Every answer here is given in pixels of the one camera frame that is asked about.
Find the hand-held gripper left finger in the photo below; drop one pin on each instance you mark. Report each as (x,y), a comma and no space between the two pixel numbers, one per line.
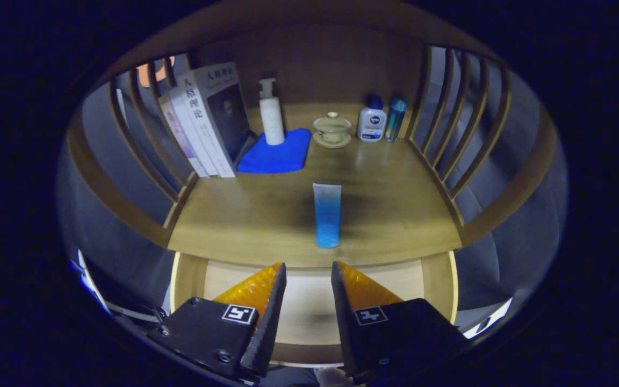
(269,333)

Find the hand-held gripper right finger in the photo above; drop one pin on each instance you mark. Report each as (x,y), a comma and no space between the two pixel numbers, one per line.
(342,322)

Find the blue and white tube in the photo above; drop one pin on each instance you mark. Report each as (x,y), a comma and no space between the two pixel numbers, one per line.
(326,215)

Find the wooden countertop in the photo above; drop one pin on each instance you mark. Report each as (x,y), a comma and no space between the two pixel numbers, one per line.
(395,215)

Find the black backdrop cloth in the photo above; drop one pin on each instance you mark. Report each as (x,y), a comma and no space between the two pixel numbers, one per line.
(503,252)

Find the blue folded cloth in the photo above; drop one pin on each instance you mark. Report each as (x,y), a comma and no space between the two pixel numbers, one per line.
(277,156)

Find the beige saucer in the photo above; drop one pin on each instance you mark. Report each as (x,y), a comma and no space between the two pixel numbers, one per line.
(332,144)

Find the beige lidded tea bowl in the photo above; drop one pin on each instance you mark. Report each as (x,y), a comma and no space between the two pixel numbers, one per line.
(332,128)

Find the white lotion bottle blue cap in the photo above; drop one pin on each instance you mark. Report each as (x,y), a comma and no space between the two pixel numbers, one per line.
(371,123)

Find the teal bottle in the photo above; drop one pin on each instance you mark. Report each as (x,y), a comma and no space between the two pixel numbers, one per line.
(395,121)

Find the white spray bottle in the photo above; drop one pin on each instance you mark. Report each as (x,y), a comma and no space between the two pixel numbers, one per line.
(273,123)

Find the thin purple book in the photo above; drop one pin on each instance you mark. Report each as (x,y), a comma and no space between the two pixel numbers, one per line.
(183,140)

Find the thick grey and white book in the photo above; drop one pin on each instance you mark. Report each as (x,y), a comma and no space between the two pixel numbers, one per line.
(223,107)

